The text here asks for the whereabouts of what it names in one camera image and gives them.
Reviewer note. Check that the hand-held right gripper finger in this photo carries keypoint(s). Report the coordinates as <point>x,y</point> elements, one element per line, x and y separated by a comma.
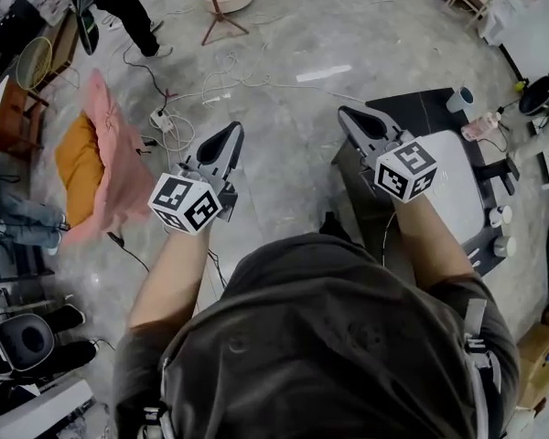
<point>354,133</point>
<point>384,128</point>

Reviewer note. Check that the white pipe stand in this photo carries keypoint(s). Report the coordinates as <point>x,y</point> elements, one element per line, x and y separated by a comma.
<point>530,146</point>

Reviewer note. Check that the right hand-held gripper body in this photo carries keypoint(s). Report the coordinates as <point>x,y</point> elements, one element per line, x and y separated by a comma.
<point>405,169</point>

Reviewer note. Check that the black round bucket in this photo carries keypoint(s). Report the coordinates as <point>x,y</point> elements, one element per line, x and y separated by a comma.
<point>537,96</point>

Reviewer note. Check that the white sink basin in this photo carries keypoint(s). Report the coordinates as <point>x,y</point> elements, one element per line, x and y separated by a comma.
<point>457,176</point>

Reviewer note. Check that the small yellow-green toy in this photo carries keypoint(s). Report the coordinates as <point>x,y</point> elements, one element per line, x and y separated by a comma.
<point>520,86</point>

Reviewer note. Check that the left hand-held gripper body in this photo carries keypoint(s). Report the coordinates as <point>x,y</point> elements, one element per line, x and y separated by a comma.
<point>183,204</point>

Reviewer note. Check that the low wooden platform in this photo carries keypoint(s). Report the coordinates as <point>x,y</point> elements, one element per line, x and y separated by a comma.
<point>64,39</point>

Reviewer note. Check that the white power strip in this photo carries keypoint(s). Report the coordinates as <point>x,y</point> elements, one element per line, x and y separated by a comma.
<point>161,119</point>

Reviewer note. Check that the black and green bag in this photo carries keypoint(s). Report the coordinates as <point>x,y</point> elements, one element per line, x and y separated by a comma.
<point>88,25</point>

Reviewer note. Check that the person's right forearm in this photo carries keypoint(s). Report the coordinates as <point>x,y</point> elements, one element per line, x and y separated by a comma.
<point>430,245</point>

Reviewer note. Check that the black vanity cabinet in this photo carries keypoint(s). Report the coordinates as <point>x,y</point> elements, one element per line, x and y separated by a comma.
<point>421,108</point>

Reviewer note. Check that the white storage box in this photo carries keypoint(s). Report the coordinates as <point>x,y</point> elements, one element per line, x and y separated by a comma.
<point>508,12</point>

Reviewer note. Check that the white desk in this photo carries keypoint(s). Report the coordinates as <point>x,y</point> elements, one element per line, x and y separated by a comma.
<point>50,405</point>

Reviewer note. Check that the pink bottle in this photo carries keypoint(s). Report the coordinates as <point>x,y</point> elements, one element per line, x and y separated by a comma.
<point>478,126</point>

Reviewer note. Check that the cardboard box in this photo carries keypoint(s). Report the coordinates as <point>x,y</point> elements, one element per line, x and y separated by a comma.
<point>537,350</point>

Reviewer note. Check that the orange cushion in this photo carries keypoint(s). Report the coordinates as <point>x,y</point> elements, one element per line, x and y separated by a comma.
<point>78,167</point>

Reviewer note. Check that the person's left forearm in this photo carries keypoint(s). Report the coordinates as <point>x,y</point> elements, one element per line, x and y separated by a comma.
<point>169,277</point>

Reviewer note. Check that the black faucet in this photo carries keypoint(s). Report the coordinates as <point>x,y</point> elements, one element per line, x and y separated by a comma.
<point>498,169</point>

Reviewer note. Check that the grey cup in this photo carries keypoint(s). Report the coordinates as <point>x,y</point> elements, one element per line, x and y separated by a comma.
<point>505,246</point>

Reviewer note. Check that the person's grey t-shirt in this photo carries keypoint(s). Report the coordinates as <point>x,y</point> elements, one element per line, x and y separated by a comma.
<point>325,336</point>

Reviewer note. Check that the pink cloth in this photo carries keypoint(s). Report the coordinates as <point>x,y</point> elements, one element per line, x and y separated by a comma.
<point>114,163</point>

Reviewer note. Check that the blue-rimmed white cup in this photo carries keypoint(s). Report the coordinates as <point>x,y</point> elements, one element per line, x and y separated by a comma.
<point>457,103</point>

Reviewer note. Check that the grey rounded appliance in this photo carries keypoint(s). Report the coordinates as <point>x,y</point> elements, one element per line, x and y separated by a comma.
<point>7,345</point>

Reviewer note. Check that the wooden cabinet with white top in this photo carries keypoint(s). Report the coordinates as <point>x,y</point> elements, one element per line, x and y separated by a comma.
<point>13,117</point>

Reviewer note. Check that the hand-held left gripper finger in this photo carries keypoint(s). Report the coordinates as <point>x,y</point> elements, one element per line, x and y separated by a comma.
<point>203,156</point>
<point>231,158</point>

